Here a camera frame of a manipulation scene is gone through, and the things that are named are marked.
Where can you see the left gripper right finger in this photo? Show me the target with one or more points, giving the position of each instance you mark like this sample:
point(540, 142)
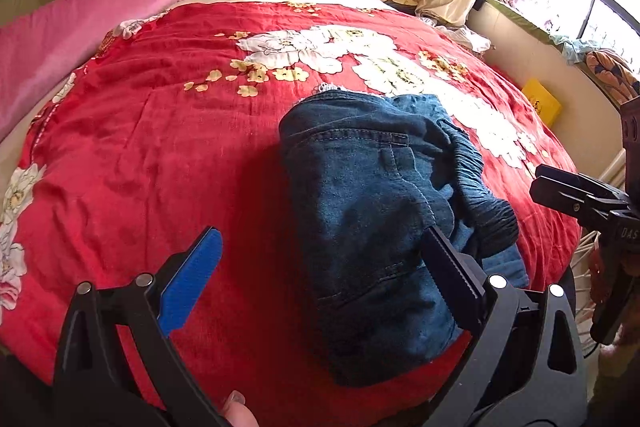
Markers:
point(523, 365)

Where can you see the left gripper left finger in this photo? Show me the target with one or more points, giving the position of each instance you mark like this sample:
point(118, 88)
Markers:
point(93, 384)

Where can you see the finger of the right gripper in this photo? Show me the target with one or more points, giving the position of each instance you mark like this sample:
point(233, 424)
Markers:
point(591, 202)

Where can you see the blue denim pants lace trim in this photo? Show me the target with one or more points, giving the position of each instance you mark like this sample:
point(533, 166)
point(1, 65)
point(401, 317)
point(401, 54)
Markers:
point(368, 176)

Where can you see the left hand red nails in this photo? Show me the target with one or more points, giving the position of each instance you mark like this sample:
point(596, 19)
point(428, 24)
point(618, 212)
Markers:
point(236, 412)

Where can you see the yellow box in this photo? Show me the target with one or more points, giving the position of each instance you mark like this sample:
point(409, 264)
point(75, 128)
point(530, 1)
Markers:
point(545, 104)

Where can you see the orange patterned cushion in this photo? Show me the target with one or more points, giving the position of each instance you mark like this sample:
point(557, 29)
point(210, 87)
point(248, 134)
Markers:
point(613, 75)

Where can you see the red floral blanket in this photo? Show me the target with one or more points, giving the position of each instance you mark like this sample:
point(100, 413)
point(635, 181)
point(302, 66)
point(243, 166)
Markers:
point(173, 126)

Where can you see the pink folded quilt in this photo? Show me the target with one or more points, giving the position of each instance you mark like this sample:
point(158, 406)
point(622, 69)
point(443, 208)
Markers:
point(40, 49)

